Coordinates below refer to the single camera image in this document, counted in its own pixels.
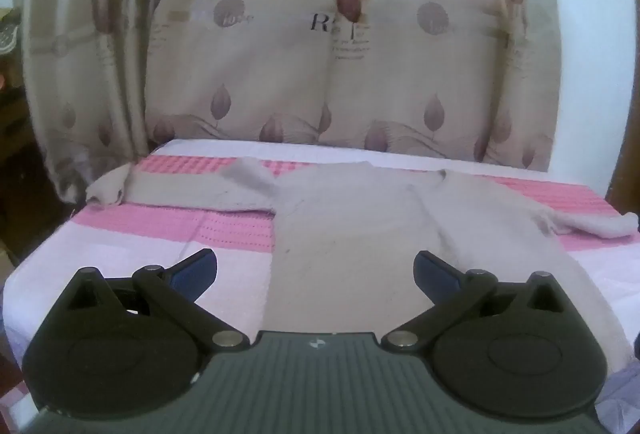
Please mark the beige knit sweater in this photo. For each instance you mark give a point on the beige knit sweater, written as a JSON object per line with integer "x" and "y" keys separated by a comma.
{"x": 350, "y": 234}

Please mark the pink checked bed sheet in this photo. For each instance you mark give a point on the pink checked bed sheet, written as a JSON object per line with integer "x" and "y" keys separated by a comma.
{"x": 150, "y": 234}

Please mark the dark wooden furniture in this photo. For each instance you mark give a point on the dark wooden furniture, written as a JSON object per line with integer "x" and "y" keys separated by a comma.
{"x": 12, "y": 149}

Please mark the grey patterned object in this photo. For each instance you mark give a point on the grey patterned object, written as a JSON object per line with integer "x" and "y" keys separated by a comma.
{"x": 7, "y": 33}

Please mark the beige leaf print curtain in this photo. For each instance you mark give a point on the beige leaf print curtain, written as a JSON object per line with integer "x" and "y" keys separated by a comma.
{"x": 280, "y": 64}

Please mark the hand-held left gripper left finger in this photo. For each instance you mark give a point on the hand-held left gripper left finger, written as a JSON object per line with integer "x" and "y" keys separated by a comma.
{"x": 197, "y": 273}

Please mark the pale purple cloth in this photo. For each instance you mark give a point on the pale purple cloth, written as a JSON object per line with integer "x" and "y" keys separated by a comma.
{"x": 621, "y": 391}

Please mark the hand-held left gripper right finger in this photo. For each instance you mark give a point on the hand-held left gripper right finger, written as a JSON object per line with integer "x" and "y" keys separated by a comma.
{"x": 434, "y": 275}

